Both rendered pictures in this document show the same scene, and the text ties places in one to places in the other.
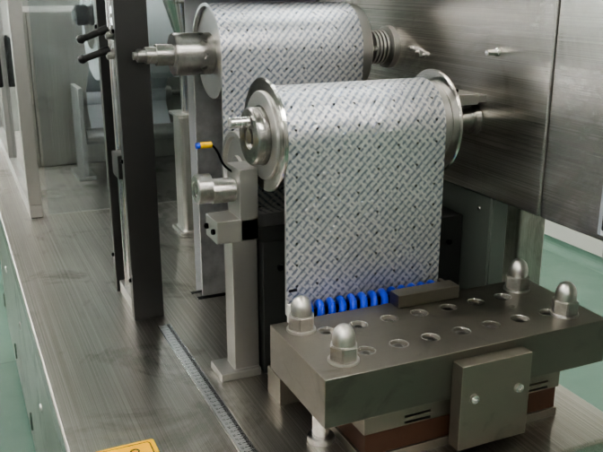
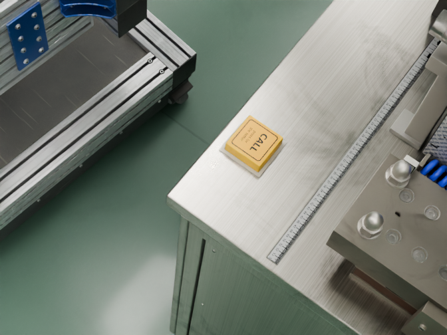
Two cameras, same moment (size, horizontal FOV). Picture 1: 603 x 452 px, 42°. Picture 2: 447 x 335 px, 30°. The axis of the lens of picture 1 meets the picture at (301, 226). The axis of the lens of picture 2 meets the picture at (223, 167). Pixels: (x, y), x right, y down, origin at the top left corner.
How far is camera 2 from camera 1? 0.82 m
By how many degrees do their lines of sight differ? 58
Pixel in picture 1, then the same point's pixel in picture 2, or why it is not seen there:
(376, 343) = (410, 238)
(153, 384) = (356, 89)
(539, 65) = not seen: outside the picture
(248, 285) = (438, 102)
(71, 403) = (300, 56)
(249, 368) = (413, 140)
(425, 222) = not seen: outside the picture
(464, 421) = (411, 326)
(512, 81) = not seen: outside the picture
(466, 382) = (420, 317)
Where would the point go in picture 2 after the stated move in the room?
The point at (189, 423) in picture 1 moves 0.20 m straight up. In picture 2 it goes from (326, 142) to (352, 80)
